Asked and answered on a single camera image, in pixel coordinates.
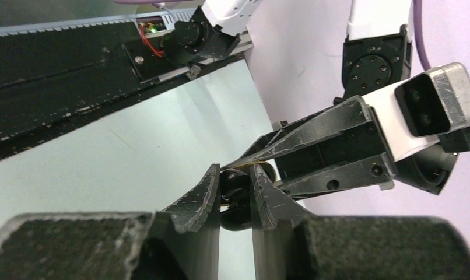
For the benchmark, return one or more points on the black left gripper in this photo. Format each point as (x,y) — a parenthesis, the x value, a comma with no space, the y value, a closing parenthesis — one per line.
(340,148)

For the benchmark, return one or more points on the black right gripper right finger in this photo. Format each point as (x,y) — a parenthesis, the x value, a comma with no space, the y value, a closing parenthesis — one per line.
(291,242)

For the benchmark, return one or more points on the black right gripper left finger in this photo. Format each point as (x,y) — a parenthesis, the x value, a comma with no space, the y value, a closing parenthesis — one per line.
(178,242)

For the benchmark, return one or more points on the black glossy earbud charging case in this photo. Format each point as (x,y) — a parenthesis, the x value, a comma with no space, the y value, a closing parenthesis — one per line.
(235,185)

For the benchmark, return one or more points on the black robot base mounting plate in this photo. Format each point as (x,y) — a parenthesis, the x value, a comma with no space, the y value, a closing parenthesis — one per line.
(54,82)

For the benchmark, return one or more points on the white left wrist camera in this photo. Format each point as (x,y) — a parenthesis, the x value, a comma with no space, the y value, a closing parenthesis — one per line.
(414,113)

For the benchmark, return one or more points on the white slotted cable duct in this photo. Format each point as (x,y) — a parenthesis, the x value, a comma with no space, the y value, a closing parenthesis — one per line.
(167,17)

